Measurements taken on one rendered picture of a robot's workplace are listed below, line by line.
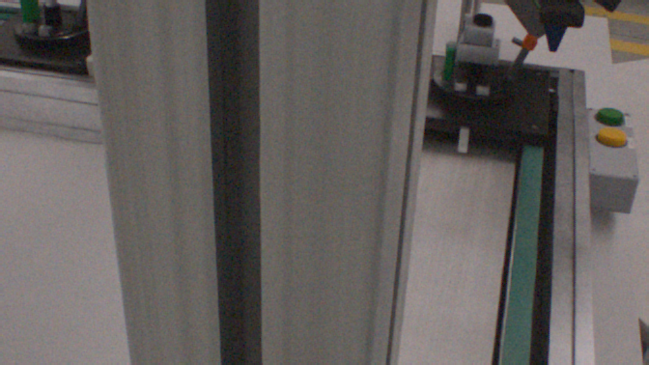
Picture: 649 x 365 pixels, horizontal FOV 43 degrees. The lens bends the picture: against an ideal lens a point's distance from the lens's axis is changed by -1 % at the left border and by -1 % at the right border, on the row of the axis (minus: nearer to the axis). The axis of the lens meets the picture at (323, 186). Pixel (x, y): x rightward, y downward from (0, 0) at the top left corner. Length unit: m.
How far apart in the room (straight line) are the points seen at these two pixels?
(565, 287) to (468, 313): 0.11
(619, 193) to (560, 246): 0.21
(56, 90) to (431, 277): 0.70
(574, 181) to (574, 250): 0.17
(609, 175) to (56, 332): 0.76
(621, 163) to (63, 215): 0.80
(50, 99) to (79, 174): 0.15
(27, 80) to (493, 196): 0.76
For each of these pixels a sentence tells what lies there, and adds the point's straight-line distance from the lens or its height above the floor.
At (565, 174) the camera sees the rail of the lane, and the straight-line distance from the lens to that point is 1.19.
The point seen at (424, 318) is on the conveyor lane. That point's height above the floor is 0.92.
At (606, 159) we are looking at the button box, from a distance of 1.25.
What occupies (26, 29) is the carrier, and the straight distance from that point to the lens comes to 1.54.
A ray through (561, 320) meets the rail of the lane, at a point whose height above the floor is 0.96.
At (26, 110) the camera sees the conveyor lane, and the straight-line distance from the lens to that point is 1.47.
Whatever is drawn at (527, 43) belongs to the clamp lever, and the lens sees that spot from 1.32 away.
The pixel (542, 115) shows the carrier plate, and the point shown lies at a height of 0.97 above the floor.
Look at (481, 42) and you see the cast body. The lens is 1.31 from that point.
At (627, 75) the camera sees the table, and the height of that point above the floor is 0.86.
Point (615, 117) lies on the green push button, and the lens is 1.35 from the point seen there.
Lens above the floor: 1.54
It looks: 32 degrees down
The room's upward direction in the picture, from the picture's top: 2 degrees clockwise
